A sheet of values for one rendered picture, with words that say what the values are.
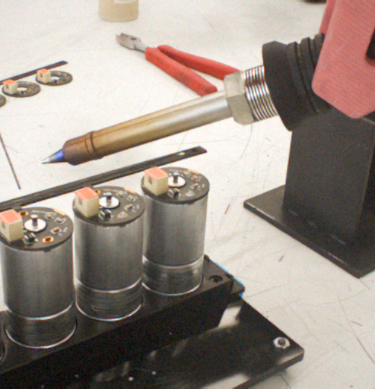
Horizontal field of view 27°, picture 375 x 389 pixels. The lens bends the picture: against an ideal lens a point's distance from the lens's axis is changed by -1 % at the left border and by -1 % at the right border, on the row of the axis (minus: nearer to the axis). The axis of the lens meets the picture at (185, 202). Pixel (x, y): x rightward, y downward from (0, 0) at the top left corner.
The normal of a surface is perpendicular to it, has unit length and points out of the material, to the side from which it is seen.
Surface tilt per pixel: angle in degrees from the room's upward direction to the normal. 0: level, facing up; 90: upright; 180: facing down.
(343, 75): 98
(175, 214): 90
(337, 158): 90
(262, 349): 0
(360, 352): 0
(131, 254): 90
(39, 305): 90
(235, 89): 38
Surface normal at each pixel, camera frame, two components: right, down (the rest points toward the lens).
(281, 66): 0.25, -0.29
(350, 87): -0.25, 0.61
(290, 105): 0.44, 0.29
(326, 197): -0.77, 0.29
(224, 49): 0.05, -0.86
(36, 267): 0.15, 0.51
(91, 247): -0.44, 0.44
